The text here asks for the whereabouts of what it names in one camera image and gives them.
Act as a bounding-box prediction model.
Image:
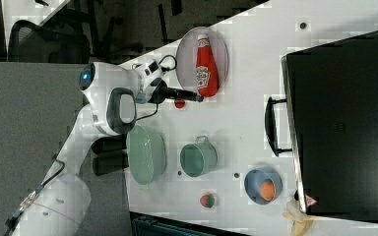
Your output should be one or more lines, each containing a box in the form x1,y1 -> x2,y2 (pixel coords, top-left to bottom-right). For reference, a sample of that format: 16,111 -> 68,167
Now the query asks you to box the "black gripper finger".
160,87 -> 204,102

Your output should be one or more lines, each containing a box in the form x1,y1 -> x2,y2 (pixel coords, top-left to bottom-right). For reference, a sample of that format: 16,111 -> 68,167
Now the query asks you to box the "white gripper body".
132,59 -> 164,104

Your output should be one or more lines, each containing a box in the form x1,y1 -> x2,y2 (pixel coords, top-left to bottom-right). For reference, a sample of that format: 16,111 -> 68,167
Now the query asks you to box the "red plush ketchup bottle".
195,34 -> 220,97

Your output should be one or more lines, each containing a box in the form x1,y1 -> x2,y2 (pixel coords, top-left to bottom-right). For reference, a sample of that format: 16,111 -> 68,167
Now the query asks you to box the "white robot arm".
4,59 -> 203,236

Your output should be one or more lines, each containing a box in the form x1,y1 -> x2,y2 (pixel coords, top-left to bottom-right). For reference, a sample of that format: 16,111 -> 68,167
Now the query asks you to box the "grey round plate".
175,27 -> 228,92

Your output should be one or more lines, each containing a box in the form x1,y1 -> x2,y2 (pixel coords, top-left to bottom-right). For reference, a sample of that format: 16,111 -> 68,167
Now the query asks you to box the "small red toy tomato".
174,99 -> 186,109

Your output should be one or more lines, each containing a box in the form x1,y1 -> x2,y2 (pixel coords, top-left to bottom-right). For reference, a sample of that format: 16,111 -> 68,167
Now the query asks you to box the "green colander basket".
126,124 -> 167,185

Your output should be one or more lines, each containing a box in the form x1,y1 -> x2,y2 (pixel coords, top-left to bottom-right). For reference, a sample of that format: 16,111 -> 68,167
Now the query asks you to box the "green pot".
180,136 -> 218,178

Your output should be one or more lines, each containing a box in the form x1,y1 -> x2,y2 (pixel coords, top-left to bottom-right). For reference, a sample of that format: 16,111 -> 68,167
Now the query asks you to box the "black office chair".
8,20 -> 91,64

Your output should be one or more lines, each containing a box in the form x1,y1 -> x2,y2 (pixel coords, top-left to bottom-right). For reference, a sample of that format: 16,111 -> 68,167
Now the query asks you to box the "toy strawberry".
200,194 -> 216,208

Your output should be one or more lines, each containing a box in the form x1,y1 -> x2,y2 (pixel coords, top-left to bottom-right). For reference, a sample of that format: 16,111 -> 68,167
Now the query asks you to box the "blue bowl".
244,166 -> 283,205

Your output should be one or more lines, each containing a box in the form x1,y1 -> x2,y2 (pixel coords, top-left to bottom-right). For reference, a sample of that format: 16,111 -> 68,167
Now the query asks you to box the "orange ball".
259,181 -> 276,202

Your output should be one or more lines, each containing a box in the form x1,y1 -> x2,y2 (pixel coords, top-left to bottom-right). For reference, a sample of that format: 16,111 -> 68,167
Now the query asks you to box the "black toaster oven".
281,30 -> 378,223

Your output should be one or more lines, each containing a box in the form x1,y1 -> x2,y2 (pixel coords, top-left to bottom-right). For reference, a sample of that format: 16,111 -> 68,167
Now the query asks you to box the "yellow banana toy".
283,199 -> 313,236

